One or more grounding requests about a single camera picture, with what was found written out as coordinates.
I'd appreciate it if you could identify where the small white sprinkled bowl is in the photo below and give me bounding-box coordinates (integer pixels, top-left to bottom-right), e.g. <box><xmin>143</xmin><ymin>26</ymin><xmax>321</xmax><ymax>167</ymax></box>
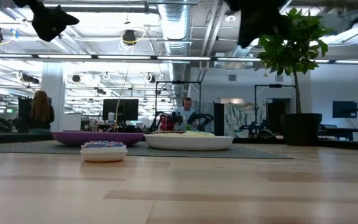
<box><xmin>80</xmin><ymin>140</ymin><xmax>129</xmax><ymax>163</ymax></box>

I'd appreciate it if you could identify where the person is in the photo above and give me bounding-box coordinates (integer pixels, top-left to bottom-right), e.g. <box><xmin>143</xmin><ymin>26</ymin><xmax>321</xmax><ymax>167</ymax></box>
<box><xmin>173</xmin><ymin>96</ymin><xmax>198</xmax><ymax>131</ymax></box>
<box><xmin>29</xmin><ymin>90</ymin><xmax>55</xmax><ymax>134</ymax></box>

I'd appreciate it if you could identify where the large mint black-drizzle donut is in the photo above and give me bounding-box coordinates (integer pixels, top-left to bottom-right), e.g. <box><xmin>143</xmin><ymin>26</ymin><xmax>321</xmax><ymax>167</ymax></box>
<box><xmin>178</xmin><ymin>131</ymin><xmax>216</xmax><ymax>138</ymax></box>

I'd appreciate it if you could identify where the grey woven placemat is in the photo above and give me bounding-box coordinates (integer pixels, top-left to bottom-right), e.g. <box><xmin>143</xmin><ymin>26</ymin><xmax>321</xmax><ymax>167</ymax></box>
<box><xmin>0</xmin><ymin>140</ymin><xmax>295</xmax><ymax>160</ymax></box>

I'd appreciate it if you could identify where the pale patterned cloth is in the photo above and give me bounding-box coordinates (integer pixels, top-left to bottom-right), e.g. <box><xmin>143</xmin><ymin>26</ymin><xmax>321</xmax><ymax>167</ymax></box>
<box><xmin>224</xmin><ymin>102</ymin><xmax>267</xmax><ymax>138</ymax></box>

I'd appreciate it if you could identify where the purple round plate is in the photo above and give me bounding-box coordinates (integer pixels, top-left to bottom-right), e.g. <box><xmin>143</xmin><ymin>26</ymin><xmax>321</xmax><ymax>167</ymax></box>
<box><xmin>51</xmin><ymin>131</ymin><xmax>145</xmax><ymax>147</ymax></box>

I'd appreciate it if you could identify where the black background rig frame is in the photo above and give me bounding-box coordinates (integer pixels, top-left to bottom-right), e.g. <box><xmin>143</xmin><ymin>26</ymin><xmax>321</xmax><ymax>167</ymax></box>
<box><xmin>155</xmin><ymin>80</ymin><xmax>202</xmax><ymax>133</ymax></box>
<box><xmin>253</xmin><ymin>83</ymin><xmax>297</xmax><ymax>138</ymax></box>

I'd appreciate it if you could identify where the black aluminium table frame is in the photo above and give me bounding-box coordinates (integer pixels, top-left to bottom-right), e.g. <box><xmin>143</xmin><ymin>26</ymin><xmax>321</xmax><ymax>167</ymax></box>
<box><xmin>0</xmin><ymin>132</ymin><xmax>358</xmax><ymax>152</ymax></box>

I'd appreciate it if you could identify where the green plant in black pot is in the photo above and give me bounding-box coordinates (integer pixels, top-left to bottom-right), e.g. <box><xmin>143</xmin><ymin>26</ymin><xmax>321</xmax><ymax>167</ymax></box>
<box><xmin>257</xmin><ymin>6</ymin><xmax>336</xmax><ymax>147</ymax></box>

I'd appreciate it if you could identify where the black computer monitor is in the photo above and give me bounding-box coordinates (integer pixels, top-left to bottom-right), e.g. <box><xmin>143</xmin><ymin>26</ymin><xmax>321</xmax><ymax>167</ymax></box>
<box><xmin>102</xmin><ymin>98</ymin><xmax>140</xmax><ymax>123</ymax></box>

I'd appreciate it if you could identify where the white round plate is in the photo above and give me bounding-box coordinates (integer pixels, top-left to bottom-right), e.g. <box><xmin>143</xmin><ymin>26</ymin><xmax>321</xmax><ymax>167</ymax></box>
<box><xmin>144</xmin><ymin>133</ymin><xmax>234</xmax><ymax>152</ymax></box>

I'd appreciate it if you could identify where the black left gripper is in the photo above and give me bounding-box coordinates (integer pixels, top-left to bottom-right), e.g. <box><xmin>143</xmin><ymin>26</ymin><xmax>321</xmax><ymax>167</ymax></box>
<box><xmin>12</xmin><ymin>0</ymin><xmax>80</xmax><ymax>43</ymax></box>

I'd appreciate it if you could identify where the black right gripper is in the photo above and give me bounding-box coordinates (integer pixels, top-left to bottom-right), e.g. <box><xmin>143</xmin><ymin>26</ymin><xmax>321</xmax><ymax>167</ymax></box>
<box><xmin>224</xmin><ymin>0</ymin><xmax>289</xmax><ymax>49</ymax></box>

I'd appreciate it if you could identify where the blue lit monitor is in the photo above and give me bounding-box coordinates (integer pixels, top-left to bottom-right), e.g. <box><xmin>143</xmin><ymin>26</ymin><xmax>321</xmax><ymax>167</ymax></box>
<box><xmin>332</xmin><ymin>100</ymin><xmax>358</xmax><ymax>119</ymax></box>

